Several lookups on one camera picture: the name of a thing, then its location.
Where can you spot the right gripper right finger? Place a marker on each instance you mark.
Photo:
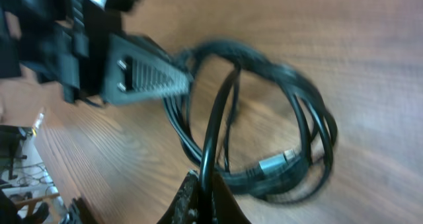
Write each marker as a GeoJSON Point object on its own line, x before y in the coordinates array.
{"type": "Point", "coordinates": [225, 208]}

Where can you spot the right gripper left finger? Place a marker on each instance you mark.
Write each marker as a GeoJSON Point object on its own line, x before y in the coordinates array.
{"type": "Point", "coordinates": [184, 207]}

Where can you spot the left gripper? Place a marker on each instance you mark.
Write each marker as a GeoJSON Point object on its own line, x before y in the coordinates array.
{"type": "Point", "coordinates": [67, 41]}

